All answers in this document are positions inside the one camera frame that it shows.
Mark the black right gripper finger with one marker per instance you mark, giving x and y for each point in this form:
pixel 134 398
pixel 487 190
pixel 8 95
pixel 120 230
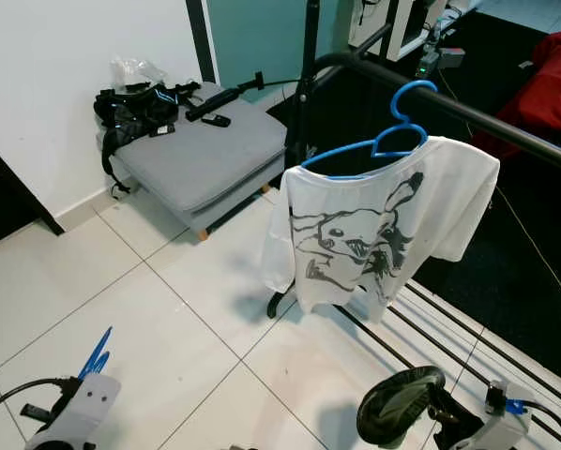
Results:
pixel 398 403

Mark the blue plastic clothes hanger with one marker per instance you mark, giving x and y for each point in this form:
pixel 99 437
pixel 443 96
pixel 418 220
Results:
pixel 396 103
pixel 98 354

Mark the white Pikachu print T-shirt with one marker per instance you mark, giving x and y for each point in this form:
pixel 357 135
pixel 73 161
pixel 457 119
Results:
pixel 356 211

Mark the black door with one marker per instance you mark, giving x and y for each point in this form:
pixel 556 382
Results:
pixel 8 197

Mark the grey cushioned ottoman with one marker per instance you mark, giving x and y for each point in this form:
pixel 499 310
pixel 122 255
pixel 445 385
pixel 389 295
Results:
pixel 196 169

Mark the small black remote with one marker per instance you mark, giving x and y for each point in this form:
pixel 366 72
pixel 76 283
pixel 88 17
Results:
pixel 218 121

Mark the black telescopic stick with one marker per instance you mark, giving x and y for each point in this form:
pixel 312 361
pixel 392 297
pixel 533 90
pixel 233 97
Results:
pixel 219 101

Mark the clear plastic bag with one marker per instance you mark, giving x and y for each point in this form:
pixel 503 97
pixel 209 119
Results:
pixel 135 73

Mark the grey power adapter box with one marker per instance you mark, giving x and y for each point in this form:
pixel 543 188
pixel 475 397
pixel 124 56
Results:
pixel 447 58

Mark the white shelf unit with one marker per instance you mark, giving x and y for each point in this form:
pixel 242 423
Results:
pixel 370 23

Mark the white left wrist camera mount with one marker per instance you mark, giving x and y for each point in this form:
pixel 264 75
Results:
pixel 88 412

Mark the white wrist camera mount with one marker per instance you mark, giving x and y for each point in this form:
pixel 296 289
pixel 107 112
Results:
pixel 506 431
pixel 88 412

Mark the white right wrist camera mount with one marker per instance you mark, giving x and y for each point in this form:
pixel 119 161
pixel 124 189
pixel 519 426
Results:
pixel 506 431

